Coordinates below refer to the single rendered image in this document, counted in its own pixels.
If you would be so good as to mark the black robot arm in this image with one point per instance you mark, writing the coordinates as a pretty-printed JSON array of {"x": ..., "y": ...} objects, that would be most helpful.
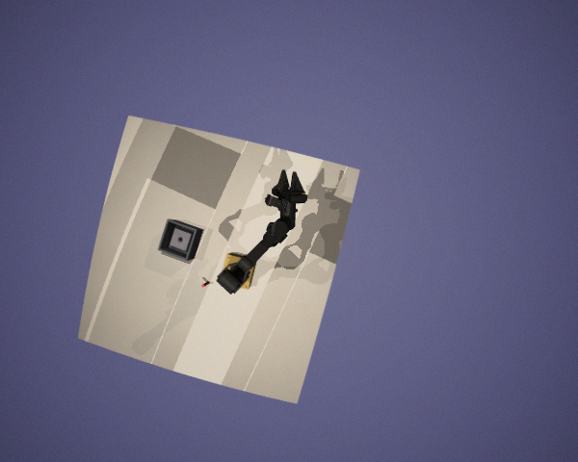
[{"x": 232, "y": 280}]

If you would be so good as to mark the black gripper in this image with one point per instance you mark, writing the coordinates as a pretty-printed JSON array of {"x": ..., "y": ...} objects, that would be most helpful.
[{"x": 294, "y": 195}]

